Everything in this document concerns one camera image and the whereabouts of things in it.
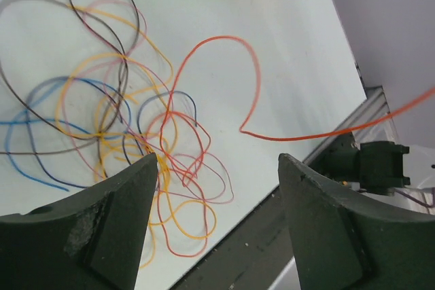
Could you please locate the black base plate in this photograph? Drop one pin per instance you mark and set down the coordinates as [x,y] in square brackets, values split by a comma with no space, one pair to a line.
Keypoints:
[251,256]

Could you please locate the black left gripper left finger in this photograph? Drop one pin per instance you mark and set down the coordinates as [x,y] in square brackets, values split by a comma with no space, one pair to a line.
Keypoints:
[90,240]

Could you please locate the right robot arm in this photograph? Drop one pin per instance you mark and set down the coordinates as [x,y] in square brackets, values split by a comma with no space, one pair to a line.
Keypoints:
[400,175]

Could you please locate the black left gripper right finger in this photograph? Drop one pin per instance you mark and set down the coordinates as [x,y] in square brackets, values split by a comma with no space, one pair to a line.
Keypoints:
[345,240]

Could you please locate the aluminium frame rail right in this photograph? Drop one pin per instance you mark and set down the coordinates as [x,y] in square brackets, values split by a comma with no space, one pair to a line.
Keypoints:
[373,108]

